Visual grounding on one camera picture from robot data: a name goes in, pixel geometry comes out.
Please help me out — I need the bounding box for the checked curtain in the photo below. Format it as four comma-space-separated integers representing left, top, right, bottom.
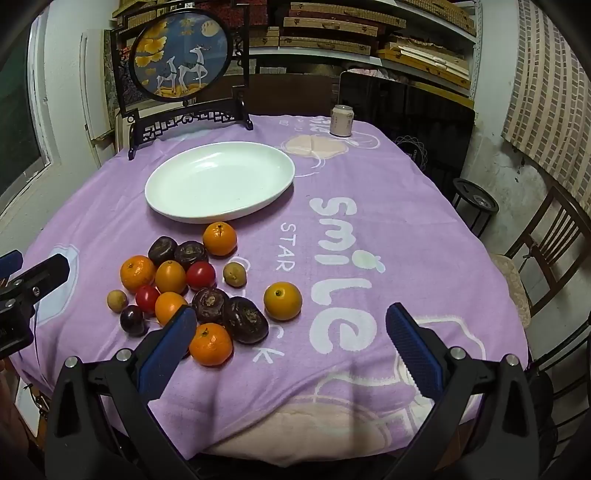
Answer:
501, 0, 591, 208

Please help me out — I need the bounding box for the white wooden panel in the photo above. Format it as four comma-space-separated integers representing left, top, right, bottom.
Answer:
78, 30, 116, 167

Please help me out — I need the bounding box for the tangerine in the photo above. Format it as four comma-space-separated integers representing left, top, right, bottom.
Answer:
120, 255, 156, 293
189, 322, 233, 367
202, 222, 238, 257

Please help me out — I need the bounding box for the purple printed tablecloth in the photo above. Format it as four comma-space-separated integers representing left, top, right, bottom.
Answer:
8, 113, 532, 462

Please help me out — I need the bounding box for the dark water chestnut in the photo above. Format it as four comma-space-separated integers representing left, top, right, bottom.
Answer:
174, 240, 208, 271
222, 296, 269, 345
148, 236, 178, 267
191, 287, 230, 325

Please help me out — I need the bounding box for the dark cherry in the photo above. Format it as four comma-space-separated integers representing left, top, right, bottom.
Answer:
119, 305, 149, 336

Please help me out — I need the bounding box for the black round stool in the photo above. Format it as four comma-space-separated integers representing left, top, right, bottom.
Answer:
450, 178, 500, 238

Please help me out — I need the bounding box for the round deer painting screen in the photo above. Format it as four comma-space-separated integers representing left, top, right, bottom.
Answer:
108, 0, 254, 161

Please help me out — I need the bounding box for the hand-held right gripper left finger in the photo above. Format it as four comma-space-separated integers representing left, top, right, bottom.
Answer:
44, 305, 199, 480

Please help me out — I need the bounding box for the black glossy panel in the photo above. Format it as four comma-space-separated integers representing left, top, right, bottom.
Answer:
338, 70, 476, 199

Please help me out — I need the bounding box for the beige seat cushion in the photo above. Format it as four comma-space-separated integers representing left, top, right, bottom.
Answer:
489, 253, 532, 328

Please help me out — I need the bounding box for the wooden chair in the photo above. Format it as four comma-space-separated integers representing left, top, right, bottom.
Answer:
505, 185, 591, 319

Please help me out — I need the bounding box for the stack of wooden boxes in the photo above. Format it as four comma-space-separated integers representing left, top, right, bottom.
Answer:
113, 0, 478, 97

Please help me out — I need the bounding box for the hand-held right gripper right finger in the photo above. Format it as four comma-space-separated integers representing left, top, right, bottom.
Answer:
385, 302, 555, 480

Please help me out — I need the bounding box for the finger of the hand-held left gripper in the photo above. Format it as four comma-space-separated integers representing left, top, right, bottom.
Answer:
8, 253, 71, 309
0, 250, 24, 280

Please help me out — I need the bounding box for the white shelf unit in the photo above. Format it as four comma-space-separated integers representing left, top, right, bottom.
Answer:
249, 0, 485, 100

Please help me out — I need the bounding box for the window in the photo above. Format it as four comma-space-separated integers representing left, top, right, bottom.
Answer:
0, 28, 51, 204

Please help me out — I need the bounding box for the red cherry tomato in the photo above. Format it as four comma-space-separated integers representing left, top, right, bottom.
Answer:
185, 261, 217, 291
135, 285, 161, 316

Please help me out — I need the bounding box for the white oval plate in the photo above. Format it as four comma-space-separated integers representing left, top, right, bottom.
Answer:
144, 141, 296, 225

